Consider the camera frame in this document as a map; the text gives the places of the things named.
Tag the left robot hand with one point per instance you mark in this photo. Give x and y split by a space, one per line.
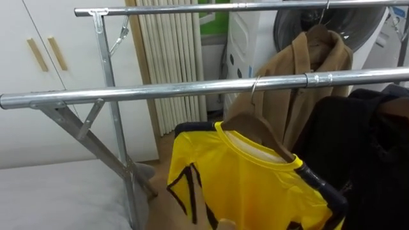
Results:
227 225

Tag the yellow black sports shirt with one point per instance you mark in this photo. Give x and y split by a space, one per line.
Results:
249 191

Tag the brown wooden clothes hanger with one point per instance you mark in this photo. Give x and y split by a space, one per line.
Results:
319 30
255 127

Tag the tan coat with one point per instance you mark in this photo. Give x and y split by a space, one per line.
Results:
281 105

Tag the black jacket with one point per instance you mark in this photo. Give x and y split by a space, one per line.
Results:
351 143

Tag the metal clothes rack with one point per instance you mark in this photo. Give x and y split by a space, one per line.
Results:
159 91

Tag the white vertical blind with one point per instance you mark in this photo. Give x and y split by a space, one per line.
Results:
172 64

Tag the grey bed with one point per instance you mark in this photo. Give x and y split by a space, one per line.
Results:
48 198

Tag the white washing machine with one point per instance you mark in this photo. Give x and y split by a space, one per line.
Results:
249 41

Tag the white wardrobe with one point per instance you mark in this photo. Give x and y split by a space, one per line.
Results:
19 111

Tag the landscape wall poster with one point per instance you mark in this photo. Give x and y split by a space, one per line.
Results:
217 25

